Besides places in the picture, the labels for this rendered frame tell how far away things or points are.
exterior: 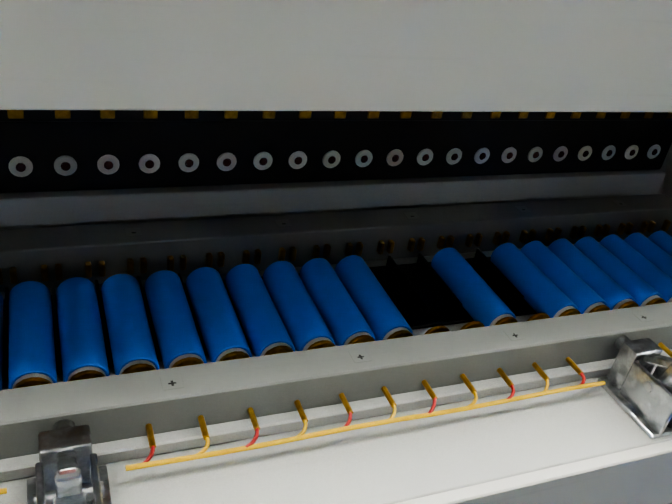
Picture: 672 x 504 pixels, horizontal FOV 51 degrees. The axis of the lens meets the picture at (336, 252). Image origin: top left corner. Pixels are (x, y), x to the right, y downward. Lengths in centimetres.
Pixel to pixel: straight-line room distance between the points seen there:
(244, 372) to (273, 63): 13
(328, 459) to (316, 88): 15
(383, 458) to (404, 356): 5
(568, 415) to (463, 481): 7
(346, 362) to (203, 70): 15
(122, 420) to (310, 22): 16
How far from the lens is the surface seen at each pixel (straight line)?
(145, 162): 38
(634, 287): 45
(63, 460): 26
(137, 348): 31
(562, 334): 37
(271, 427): 30
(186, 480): 29
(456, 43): 25
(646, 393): 37
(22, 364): 31
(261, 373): 30
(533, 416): 35
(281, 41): 22
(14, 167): 38
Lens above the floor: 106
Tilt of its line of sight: 15 degrees down
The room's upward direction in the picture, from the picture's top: 2 degrees clockwise
